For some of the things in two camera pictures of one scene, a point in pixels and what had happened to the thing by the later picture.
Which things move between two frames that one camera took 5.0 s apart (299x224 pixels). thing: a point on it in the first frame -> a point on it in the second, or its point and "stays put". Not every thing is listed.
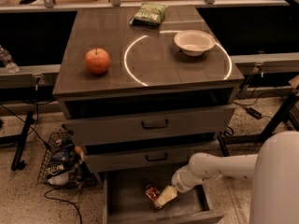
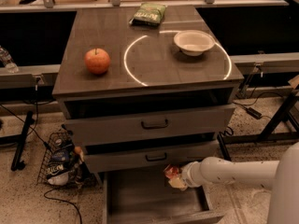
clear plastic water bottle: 7,61 stays put
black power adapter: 254,113 stays put
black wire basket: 64,163 stays put
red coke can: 152,192 -> 171,172
